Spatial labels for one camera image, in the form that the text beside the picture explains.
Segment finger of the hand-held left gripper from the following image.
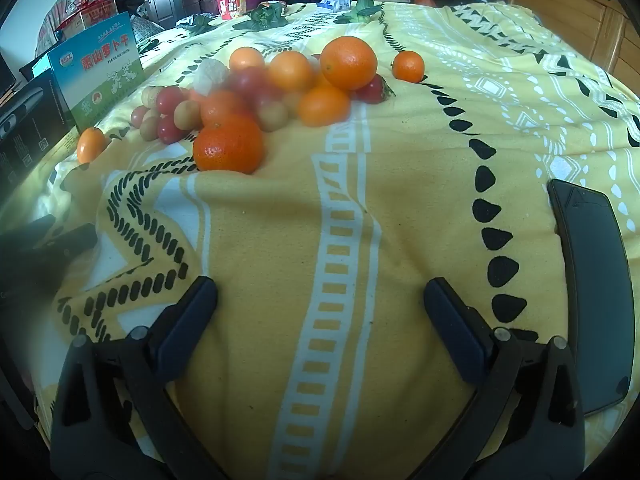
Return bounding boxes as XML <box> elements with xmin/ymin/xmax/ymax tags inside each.
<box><xmin>35</xmin><ymin>223</ymin><xmax>98</xmax><ymax>272</ymax></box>
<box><xmin>0</xmin><ymin>215</ymin><xmax>57</xmax><ymax>241</ymax></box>

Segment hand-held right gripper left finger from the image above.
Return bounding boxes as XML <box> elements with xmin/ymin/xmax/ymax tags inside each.
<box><xmin>49</xmin><ymin>276</ymin><xmax>236</xmax><ymax>480</ymax></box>

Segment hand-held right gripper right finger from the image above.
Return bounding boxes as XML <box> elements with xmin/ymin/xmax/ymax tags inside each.
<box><xmin>424</xmin><ymin>277</ymin><xmax>586</xmax><ymax>480</ymax></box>

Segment pile of oranges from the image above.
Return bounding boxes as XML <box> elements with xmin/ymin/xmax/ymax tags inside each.
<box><xmin>76</xmin><ymin>35</ymin><xmax>426</xmax><ymax>175</ymax></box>

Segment black cardboard box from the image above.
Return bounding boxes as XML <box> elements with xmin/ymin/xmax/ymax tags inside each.
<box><xmin>0</xmin><ymin>67</ymin><xmax>80</xmax><ymax>198</ymax></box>

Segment yellow patterned blanket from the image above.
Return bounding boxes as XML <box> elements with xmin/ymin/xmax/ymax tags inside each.
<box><xmin>0</xmin><ymin>1</ymin><xmax>640</xmax><ymax>480</ymax></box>

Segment black smartphone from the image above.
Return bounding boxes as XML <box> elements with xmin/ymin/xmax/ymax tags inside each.
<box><xmin>547</xmin><ymin>178</ymin><xmax>632</xmax><ymax>417</ymax></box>

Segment dark monitor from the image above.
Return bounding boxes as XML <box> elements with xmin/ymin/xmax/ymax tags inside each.
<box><xmin>0</xmin><ymin>51</ymin><xmax>17</xmax><ymax>98</ymax></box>

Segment blue green cardboard box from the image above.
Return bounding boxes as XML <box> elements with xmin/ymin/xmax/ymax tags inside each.
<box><xmin>32</xmin><ymin>10</ymin><xmax>146</xmax><ymax>132</ymax></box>

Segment red cardboard box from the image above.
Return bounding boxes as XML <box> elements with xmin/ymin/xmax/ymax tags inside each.
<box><xmin>54</xmin><ymin>0</ymin><xmax>119</xmax><ymax>42</ymax></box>

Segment white cauliflower floret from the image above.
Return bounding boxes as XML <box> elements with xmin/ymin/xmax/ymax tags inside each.
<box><xmin>192</xmin><ymin>59</ymin><xmax>236</xmax><ymax>95</ymax></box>

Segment green leafy vegetable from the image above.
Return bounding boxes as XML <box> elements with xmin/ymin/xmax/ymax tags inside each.
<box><xmin>234</xmin><ymin>2</ymin><xmax>291</xmax><ymax>32</ymax></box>
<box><xmin>176</xmin><ymin>14</ymin><xmax>215</xmax><ymax>37</ymax></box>
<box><xmin>334</xmin><ymin>0</ymin><xmax>385</xmax><ymax>24</ymax></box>

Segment red snack packet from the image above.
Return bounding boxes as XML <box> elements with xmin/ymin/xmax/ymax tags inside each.
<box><xmin>216</xmin><ymin>0</ymin><xmax>250</xmax><ymax>20</ymax></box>

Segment wooden headboard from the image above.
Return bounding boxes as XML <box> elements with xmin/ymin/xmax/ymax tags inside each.
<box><xmin>509</xmin><ymin>0</ymin><xmax>640</xmax><ymax>93</ymax></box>

